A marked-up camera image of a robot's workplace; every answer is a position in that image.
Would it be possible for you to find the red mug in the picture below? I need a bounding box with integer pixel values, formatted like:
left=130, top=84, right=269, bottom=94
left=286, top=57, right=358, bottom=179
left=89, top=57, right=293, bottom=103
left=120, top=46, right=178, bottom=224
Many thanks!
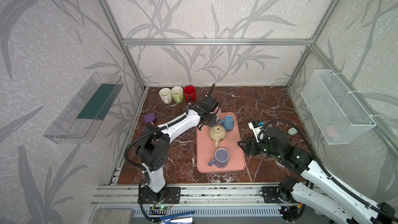
left=183, top=85, right=197, bottom=102

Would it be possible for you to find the light green mug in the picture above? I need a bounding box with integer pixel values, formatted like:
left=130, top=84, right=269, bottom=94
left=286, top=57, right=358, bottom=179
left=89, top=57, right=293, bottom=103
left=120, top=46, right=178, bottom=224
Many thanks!
left=171, top=87, right=184, bottom=104

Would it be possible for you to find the pink plastic tray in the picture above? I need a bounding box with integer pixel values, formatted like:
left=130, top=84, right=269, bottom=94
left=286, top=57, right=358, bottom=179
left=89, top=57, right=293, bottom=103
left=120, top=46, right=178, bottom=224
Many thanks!
left=197, top=113, right=246, bottom=173

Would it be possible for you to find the white mug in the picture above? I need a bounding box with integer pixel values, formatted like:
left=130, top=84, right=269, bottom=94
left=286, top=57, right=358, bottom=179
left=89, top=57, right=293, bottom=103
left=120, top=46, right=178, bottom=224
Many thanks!
left=159, top=88, right=173, bottom=105

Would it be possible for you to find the lavender mug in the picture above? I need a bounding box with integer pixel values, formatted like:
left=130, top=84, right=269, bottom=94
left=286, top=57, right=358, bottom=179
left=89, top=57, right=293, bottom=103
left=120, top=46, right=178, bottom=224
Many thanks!
left=208, top=148, right=230, bottom=168

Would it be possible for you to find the pink mug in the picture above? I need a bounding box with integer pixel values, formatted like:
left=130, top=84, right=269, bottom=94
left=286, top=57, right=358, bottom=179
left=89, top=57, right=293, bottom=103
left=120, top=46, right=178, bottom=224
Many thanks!
left=215, top=107, right=221, bottom=122

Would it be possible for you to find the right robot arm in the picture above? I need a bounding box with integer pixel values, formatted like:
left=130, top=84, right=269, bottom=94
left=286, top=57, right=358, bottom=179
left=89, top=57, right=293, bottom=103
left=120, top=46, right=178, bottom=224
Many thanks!
left=237, top=127, right=398, bottom=224

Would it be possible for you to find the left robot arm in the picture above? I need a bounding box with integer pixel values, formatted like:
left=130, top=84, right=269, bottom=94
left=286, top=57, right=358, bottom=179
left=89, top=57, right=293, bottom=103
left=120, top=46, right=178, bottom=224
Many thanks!
left=123, top=95, right=219, bottom=194

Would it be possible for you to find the blue mug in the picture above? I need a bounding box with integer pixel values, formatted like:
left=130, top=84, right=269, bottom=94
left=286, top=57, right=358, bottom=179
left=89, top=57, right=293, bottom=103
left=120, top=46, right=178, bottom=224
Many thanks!
left=217, top=115, right=235, bottom=133

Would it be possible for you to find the pale green soap bar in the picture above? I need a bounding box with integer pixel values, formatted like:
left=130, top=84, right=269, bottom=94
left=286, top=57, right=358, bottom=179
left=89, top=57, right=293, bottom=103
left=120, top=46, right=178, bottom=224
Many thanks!
left=288, top=128, right=298, bottom=136

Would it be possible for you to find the beige teapot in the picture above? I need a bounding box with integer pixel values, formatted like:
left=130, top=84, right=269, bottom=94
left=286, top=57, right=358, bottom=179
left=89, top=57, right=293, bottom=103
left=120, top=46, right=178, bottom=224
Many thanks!
left=209, top=124, right=227, bottom=148

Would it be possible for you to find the purple spatula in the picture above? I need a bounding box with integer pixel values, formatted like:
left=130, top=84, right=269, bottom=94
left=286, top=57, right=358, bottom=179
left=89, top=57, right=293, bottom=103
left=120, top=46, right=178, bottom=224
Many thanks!
left=144, top=113, right=156, bottom=125

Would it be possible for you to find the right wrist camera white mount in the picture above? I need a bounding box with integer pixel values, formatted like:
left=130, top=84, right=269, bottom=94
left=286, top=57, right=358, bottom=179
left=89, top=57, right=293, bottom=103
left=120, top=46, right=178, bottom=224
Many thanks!
left=248, top=120, right=264, bottom=143

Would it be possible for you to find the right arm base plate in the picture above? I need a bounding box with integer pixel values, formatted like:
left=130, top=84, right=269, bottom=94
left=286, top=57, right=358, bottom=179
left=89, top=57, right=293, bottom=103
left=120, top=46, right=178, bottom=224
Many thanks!
left=260, top=186, right=280, bottom=204

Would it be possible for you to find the white wire basket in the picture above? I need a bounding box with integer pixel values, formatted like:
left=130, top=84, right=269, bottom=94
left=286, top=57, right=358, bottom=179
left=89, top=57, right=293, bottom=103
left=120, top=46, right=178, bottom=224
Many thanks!
left=301, top=69, right=377, bottom=145

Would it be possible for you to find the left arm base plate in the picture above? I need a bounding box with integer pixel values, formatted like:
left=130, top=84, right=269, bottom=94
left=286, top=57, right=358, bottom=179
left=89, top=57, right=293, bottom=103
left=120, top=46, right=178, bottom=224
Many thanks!
left=137, top=186, right=181, bottom=204

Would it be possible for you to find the blue handled tool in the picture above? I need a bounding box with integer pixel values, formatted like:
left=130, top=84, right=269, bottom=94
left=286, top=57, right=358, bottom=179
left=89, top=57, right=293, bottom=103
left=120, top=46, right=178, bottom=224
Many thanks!
left=160, top=211, right=195, bottom=224

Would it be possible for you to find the clear plastic wall shelf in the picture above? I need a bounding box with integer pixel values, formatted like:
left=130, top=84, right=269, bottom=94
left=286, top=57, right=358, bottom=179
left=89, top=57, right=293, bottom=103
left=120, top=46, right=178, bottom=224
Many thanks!
left=44, top=72, right=124, bottom=144

